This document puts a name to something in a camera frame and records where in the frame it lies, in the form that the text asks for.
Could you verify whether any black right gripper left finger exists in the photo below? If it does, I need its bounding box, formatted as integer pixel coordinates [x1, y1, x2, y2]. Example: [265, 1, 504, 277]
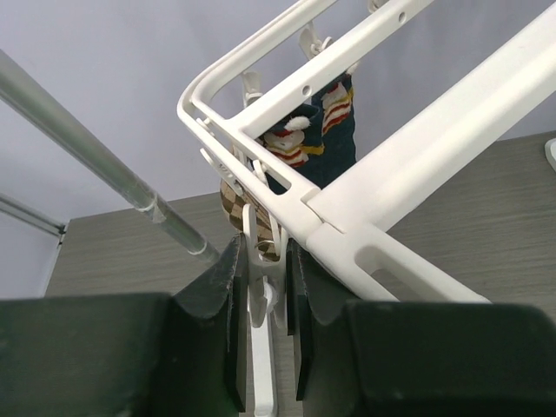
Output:
[175, 234, 248, 413]

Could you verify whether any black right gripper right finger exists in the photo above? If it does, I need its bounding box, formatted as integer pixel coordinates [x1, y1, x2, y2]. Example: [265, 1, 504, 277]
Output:
[287, 241, 357, 402]

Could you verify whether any brown argyle sock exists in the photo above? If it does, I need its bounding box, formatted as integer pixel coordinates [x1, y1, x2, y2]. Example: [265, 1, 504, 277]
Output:
[218, 163, 283, 261]

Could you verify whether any dark navy patterned sock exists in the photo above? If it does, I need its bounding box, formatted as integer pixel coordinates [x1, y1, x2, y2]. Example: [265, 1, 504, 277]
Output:
[311, 63, 359, 189]

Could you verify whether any white hanger clip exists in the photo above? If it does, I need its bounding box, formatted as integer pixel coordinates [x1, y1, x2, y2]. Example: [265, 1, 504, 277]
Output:
[243, 216, 288, 416]

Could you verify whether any white plastic clip hanger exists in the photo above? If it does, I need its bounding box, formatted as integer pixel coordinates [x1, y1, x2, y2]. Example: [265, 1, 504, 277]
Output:
[175, 0, 556, 305]

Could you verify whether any white rack base foot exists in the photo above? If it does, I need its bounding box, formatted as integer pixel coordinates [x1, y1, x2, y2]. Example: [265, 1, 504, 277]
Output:
[545, 138, 556, 171]

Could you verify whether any grey white drying rack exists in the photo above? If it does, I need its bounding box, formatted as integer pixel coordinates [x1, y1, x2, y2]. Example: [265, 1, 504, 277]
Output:
[1, 52, 220, 265]

